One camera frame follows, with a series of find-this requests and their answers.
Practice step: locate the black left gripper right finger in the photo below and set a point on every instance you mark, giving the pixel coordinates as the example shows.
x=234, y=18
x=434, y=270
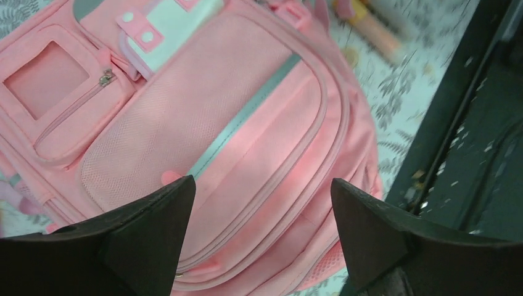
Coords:
x=389, y=251

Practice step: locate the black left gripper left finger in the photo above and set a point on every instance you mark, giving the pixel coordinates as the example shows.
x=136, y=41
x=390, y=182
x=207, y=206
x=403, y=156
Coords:
x=132, y=250

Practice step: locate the pink student backpack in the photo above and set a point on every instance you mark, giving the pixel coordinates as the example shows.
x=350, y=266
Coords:
x=104, y=102

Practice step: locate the pink highlighter pen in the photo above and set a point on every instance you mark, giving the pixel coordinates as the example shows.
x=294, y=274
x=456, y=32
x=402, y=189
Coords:
x=397, y=21

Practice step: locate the floral patterned table mat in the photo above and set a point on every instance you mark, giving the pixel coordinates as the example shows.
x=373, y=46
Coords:
x=399, y=96

